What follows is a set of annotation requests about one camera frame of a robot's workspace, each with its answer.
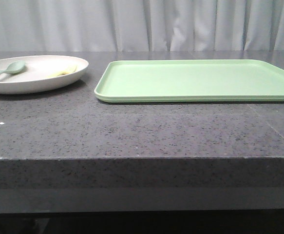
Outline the light green serving tray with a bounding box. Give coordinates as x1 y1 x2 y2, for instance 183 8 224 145
94 59 284 103

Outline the yellow plastic fork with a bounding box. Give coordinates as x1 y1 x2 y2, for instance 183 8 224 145
45 65 77 78

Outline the beige round plate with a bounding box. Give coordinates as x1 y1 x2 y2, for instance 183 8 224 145
0 55 89 94

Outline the sage green spoon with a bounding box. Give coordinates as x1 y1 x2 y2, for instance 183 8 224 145
0 60 25 75

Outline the white pleated curtain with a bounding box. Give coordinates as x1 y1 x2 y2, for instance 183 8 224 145
0 0 284 52

